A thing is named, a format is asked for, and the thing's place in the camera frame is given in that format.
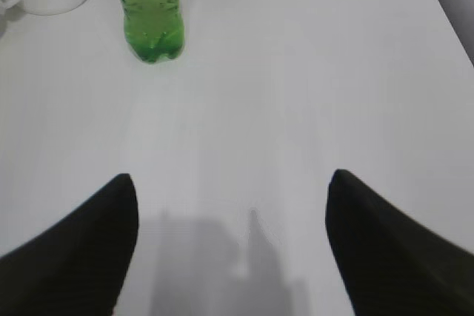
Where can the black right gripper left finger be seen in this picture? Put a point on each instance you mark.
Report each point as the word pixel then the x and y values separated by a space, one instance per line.
pixel 77 266

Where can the green soda bottle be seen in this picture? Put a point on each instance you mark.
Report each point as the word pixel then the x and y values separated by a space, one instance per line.
pixel 154 29

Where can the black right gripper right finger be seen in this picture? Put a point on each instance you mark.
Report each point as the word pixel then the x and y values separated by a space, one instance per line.
pixel 391 264

